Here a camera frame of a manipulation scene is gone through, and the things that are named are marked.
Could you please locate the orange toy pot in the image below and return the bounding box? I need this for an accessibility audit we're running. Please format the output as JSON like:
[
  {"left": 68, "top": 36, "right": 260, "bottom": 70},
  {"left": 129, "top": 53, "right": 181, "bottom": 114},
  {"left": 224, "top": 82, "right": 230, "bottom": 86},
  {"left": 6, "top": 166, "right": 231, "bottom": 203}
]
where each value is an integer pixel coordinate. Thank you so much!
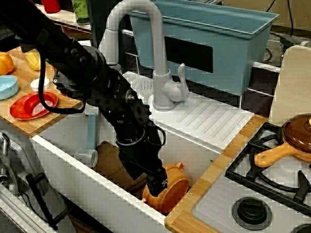
[{"left": 141, "top": 162, "right": 190, "bottom": 214}]

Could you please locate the clear plastic cup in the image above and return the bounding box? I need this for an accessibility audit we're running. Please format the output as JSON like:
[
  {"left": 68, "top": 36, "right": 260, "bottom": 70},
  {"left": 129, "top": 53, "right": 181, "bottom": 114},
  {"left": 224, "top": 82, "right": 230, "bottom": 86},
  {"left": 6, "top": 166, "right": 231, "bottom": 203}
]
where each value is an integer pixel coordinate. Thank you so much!
[{"left": 73, "top": 148, "right": 99, "bottom": 168}]

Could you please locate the wooden stove counter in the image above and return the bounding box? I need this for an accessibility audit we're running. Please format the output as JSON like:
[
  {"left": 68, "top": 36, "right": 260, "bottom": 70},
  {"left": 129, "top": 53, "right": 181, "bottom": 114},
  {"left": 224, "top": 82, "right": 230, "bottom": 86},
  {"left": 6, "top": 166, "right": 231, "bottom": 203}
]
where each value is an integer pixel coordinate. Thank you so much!
[{"left": 164, "top": 115, "right": 269, "bottom": 233}]

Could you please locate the aluminium extrusion rail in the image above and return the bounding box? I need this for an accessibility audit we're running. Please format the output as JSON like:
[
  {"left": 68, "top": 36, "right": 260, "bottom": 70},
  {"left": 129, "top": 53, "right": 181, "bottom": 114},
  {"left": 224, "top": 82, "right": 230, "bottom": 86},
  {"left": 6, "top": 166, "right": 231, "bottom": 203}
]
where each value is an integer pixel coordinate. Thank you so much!
[{"left": 0, "top": 188, "right": 51, "bottom": 233}]

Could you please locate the red plate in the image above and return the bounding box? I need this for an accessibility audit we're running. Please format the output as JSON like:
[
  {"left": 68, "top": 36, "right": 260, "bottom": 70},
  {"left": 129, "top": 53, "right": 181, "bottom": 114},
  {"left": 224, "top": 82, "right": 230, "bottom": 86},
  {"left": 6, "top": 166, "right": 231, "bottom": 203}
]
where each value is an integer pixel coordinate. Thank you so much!
[{"left": 9, "top": 91, "right": 59, "bottom": 121}]

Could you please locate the silver metal clamp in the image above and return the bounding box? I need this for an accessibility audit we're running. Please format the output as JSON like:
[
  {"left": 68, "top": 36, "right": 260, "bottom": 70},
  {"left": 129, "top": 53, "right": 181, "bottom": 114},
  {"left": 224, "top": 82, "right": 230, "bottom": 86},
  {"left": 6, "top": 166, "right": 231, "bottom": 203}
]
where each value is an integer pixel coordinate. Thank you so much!
[{"left": 0, "top": 132, "right": 25, "bottom": 195}]

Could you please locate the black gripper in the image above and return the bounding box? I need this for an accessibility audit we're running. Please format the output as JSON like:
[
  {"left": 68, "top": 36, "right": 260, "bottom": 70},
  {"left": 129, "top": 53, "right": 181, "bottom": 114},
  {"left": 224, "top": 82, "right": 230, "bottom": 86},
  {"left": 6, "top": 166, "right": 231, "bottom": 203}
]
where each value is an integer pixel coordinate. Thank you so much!
[{"left": 116, "top": 123, "right": 169, "bottom": 197}]

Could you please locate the grey toy faucet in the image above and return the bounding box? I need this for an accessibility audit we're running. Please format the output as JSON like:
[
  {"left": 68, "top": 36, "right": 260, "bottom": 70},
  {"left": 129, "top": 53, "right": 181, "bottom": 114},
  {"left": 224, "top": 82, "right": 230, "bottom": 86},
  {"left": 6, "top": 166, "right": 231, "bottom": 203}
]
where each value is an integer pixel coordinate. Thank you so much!
[{"left": 98, "top": 0, "right": 189, "bottom": 112}]

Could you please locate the wooden food counter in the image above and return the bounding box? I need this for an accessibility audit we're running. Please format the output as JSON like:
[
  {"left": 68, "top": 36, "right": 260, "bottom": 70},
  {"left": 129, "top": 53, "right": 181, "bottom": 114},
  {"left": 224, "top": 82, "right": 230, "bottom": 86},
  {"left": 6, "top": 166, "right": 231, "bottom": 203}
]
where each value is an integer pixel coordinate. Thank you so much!
[{"left": 0, "top": 46, "right": 84, "bottom": 138}]

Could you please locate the brown pan lid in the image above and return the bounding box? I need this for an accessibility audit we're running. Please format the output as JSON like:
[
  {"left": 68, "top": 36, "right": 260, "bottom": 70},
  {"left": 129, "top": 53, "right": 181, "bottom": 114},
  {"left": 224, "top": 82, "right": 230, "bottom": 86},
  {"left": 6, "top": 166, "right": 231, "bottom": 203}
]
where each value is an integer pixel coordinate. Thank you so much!
[{"left": 281, "top": 112, "right": 311, "bottom": 150}]

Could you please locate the light blue bowl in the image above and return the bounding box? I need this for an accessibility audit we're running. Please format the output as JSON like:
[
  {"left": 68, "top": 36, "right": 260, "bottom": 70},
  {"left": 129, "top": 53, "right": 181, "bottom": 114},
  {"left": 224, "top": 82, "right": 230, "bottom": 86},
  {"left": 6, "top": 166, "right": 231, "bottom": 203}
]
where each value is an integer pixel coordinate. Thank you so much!
[{"left": 0, "top": 75, "right": 19, "bottom": 101}]

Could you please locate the green peas can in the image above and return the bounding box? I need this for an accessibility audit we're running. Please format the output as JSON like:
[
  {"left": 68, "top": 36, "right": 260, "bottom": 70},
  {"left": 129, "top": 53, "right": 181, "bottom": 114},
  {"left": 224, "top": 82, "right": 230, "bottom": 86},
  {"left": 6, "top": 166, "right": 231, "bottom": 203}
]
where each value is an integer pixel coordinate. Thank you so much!
[{"left": 71, "top": 0, "right": 91, "bottom": 24}]

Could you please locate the white toy stove top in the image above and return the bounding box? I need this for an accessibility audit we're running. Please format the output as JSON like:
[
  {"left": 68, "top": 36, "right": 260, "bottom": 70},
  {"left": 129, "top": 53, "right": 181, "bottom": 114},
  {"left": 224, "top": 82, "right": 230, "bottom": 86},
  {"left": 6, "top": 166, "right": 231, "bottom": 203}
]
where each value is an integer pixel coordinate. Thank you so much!
[{"left": 191, "top": 126, "right": 311, "bottom": 233}]

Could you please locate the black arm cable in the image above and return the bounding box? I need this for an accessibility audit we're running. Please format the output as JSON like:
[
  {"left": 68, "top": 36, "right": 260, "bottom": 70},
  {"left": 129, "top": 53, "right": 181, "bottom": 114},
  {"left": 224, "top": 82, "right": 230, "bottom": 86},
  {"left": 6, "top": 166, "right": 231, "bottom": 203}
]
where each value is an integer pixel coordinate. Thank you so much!
[{"left": 37, "top": 52, "right": 86, "bottom": 115}]

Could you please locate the cream wooden ledge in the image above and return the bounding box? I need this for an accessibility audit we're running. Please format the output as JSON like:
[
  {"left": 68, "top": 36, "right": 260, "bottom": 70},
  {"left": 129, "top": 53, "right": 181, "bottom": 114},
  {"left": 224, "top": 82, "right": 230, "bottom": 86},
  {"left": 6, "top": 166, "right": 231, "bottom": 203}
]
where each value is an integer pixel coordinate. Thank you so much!
[{"left": 34, "top": 3, "right": 98, "bottom": 33}]

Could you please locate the brown cloth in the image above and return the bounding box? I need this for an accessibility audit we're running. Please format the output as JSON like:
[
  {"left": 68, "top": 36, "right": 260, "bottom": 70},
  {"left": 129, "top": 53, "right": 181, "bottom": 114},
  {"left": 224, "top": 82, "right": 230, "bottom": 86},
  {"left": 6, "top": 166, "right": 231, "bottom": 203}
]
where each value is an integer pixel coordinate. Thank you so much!
[{"left": 95, "top": 140, "right": 156, "bottom": 200}]

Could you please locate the red ketchup bottle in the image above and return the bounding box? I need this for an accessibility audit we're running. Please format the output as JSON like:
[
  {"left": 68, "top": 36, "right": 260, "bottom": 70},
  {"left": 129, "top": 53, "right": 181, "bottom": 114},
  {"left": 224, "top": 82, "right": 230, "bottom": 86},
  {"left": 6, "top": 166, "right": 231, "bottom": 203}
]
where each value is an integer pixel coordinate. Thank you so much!
[{"left": 41, "top": 0, "right": 61, "bottom": 14}]

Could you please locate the black stove knob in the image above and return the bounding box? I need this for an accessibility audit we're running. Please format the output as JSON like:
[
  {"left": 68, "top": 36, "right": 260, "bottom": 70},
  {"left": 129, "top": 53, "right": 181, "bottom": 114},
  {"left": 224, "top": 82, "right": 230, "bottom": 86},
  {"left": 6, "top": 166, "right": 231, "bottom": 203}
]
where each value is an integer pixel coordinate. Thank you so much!
[
  {"left": 290, "top": 223, "right": 311, "bottom": 233},
  {"left": 231, "top": 197, "right": 272, "bottom": 231}
]

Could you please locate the yellow toy corn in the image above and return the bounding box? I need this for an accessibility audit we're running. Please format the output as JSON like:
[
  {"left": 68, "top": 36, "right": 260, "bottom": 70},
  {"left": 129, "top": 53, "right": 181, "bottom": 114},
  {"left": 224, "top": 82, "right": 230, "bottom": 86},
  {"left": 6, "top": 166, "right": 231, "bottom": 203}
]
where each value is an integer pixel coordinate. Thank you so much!
[{"left": 25, "top": 49, "right": 42, "bottom": 71}]

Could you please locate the pale plywood board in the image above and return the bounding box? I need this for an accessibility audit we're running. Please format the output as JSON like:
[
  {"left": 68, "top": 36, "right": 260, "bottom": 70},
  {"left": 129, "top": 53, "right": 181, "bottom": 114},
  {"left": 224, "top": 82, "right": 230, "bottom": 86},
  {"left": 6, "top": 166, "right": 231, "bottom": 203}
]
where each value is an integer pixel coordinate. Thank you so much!
[{"left": 268, "top": 45, "right": 311, "bottom": 127}]

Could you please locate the orange toy frying pan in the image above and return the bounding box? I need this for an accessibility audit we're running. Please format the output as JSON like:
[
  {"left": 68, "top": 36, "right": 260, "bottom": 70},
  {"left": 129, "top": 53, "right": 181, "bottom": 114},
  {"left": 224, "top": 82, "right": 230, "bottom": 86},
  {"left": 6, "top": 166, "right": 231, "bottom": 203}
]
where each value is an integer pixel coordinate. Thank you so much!
[{"left": 253, "top": 140, "right": 311, "bottom": 168}]

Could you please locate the light blue plastic tube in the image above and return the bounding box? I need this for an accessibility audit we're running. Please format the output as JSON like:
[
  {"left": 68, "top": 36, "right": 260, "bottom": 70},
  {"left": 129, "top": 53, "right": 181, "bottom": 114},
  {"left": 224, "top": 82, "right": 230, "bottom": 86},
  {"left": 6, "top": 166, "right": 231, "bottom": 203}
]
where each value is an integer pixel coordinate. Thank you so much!
[{"left": 85, "top": 112, "right": 99, "bottom": 150}]

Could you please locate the black clamp lever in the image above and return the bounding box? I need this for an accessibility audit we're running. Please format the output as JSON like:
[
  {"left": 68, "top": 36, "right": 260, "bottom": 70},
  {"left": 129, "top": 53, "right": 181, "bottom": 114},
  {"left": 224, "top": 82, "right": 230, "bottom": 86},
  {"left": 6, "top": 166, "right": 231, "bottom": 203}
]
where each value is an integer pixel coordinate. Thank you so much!
[{"left": 25, "top": 171, "right": 69, "bottom": 231}]

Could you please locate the pink toy ham slice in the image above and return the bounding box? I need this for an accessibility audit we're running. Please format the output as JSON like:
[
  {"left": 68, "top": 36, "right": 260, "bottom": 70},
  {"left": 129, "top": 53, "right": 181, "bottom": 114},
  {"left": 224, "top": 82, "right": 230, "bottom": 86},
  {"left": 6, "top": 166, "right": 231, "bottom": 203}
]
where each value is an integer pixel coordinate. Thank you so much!
[{"left": 31, "top": 101, "right": 53, "bottom": 116}]

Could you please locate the orange toy bell pepper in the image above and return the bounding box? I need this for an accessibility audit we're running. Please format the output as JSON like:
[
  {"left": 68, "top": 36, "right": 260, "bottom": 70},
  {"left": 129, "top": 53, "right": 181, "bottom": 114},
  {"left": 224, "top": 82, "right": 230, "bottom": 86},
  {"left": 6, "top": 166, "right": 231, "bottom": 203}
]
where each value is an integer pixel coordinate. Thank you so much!
[{"left": 0, "top": 53, "right": 15, "bottom": 76}]

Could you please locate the white round lid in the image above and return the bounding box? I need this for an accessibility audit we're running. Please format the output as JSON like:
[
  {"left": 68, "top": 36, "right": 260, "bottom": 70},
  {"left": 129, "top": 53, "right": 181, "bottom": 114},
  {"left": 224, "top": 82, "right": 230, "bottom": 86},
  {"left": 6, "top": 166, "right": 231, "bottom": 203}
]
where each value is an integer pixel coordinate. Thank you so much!
[{"left": 30, "top": 78, "right": 52, "bottom": 92}]

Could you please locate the white toy sink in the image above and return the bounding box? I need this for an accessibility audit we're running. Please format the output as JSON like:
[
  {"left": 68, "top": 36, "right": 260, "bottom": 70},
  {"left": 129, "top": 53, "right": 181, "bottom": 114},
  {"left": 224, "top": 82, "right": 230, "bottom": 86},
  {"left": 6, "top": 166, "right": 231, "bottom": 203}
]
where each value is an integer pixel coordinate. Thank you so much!
[{"left": 31, "top": 70, "right": 256, "bottom": 222}]

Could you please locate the black stove grate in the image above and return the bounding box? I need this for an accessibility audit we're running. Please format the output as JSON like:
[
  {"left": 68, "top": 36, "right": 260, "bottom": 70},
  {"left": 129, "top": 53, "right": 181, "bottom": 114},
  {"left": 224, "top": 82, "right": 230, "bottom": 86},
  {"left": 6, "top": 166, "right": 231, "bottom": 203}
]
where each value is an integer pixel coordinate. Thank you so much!
[{"left": 225, "top": 122, "right": 311, "bottom": 215}]

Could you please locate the teal plastic bin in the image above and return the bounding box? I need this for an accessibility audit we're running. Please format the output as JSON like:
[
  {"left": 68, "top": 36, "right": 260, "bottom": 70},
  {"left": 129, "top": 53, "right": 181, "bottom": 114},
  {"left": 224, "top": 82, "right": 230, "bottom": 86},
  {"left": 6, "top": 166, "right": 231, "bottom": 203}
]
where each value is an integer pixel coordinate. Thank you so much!
[{"left": 128, "top": 0, "right": 280, "bottom": 96}]

